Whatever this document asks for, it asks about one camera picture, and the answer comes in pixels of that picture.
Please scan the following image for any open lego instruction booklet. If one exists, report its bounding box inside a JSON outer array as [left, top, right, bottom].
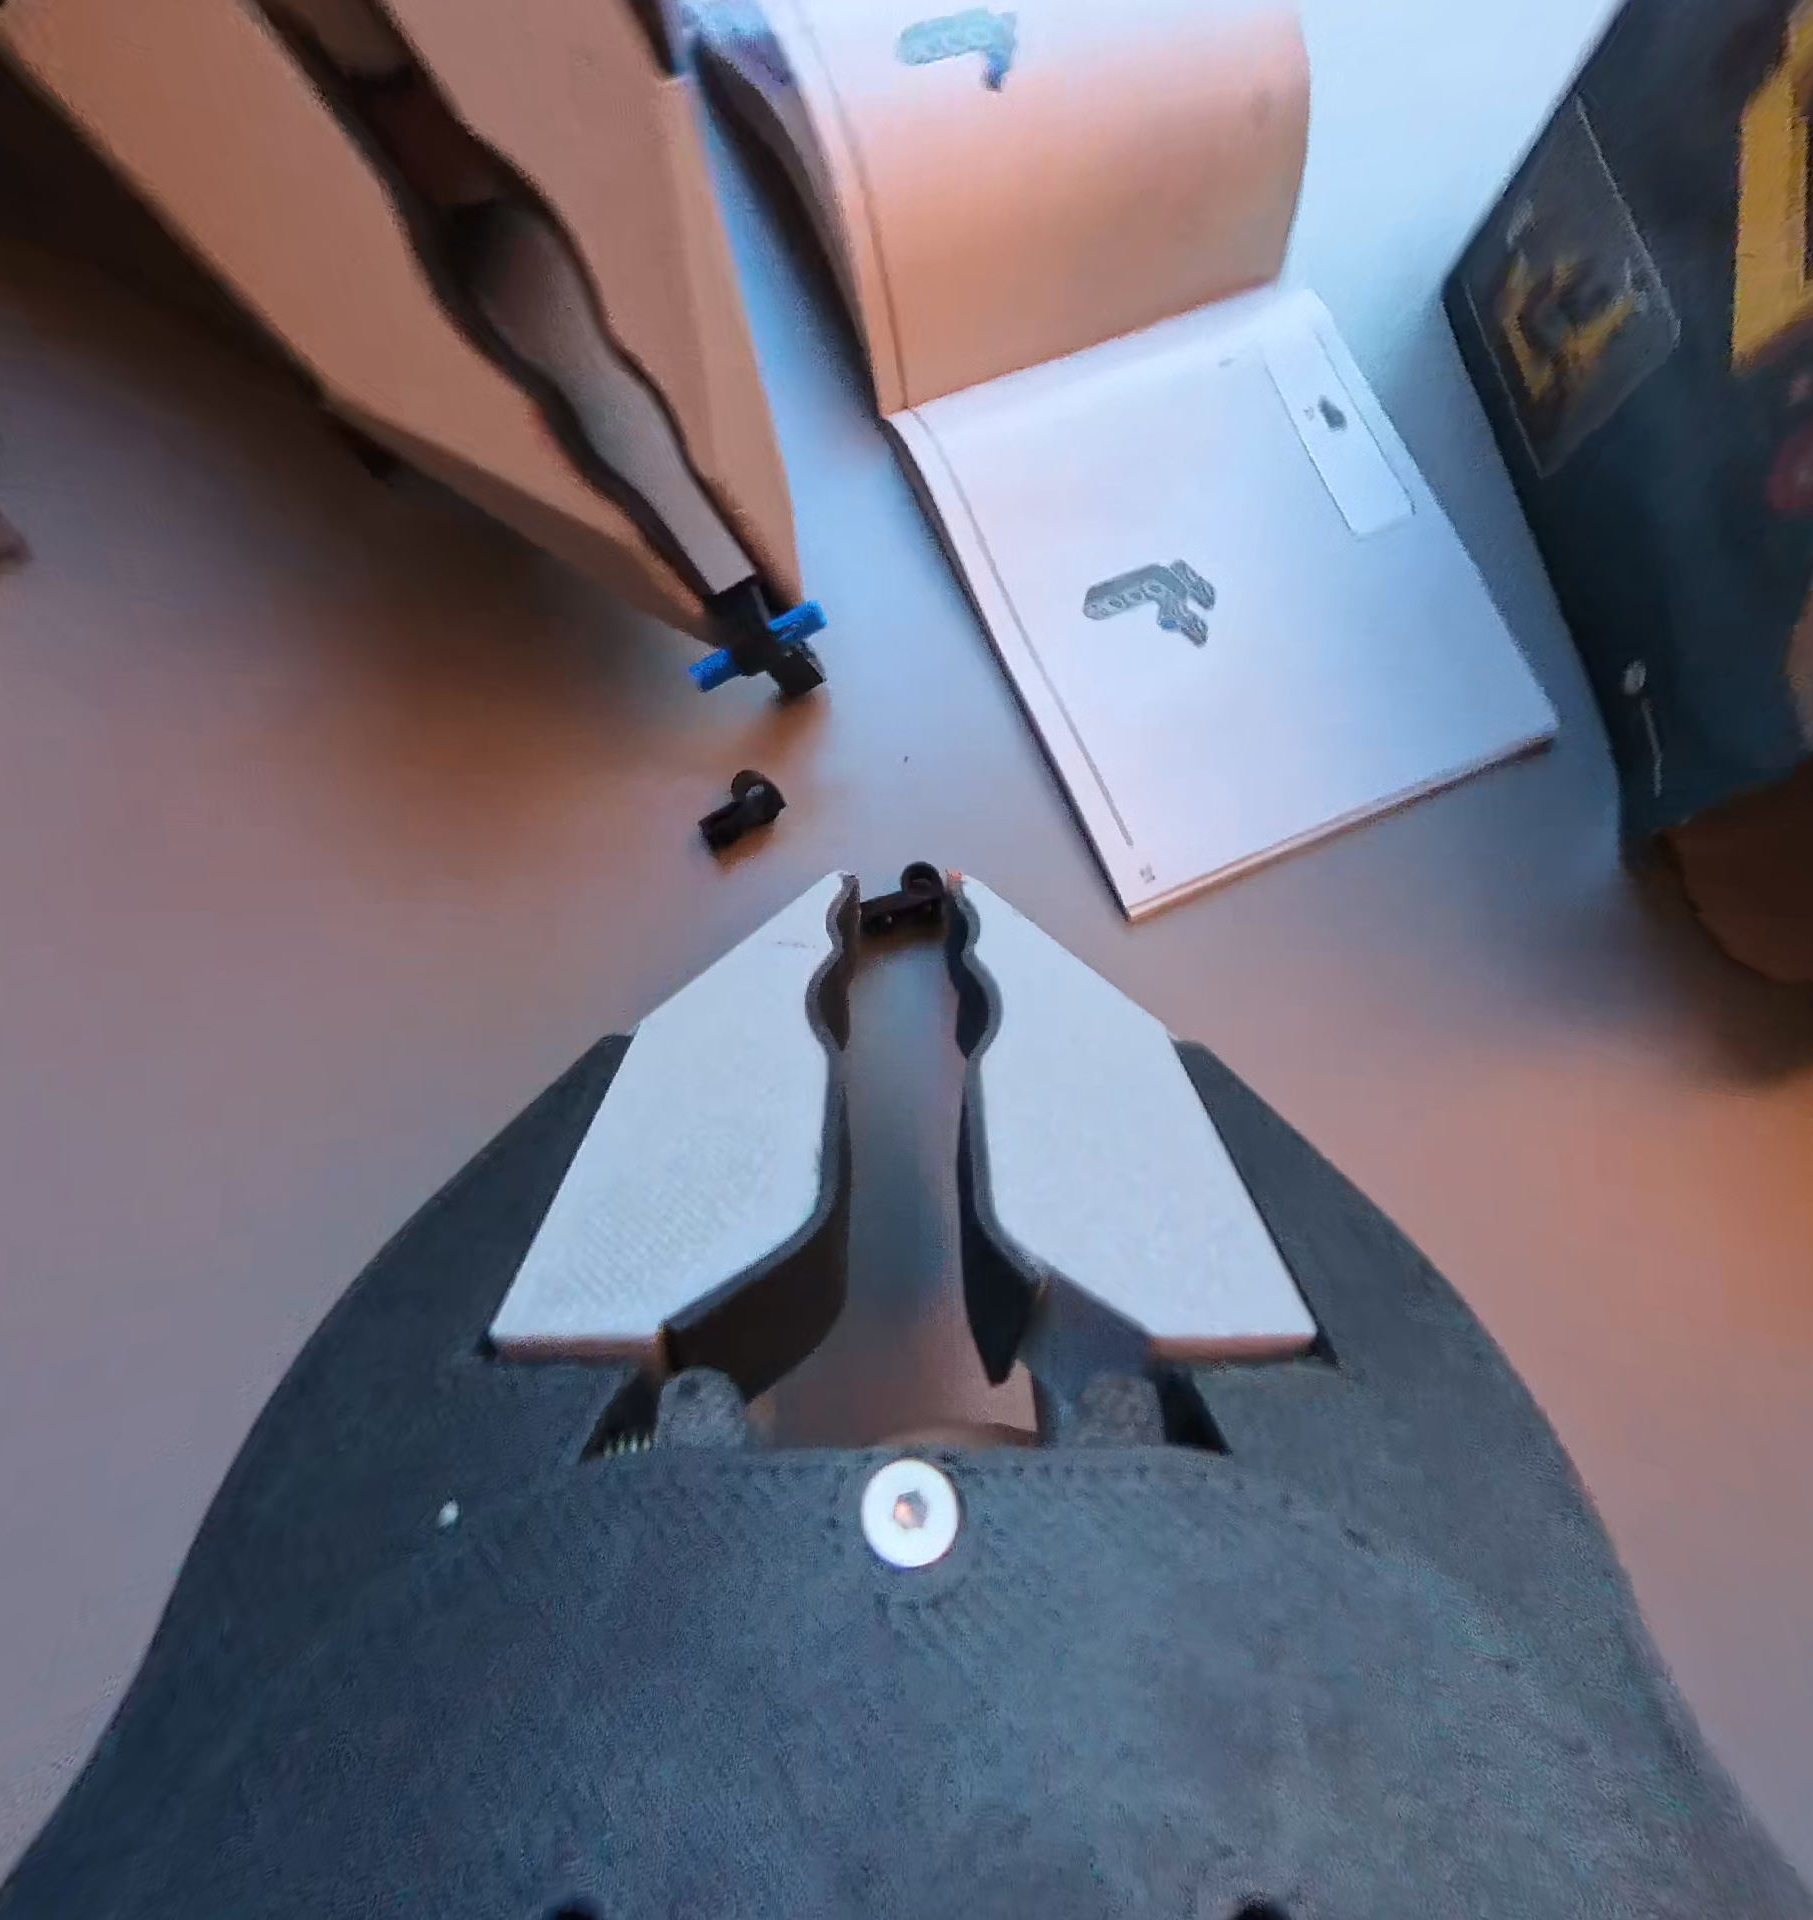
[[691, 0, 1564, 923]]

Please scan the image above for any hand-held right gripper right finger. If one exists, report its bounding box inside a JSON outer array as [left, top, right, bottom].
[[942, 873, 1321, 1388]]

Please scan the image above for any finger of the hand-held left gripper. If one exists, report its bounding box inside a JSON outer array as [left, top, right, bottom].
[[0, 0, 752, 639], [269, 0, 806, 605]]

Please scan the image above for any dark lego set box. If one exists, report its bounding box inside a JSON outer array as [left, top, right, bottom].
[[1444, 0, 1813, 842]]

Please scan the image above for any blue and black lego assembly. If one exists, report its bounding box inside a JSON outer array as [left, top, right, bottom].
[[685, 583, 829, 702]]

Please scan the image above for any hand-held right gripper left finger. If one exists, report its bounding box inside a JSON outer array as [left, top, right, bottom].
[[489, 872, 863, 1403]]

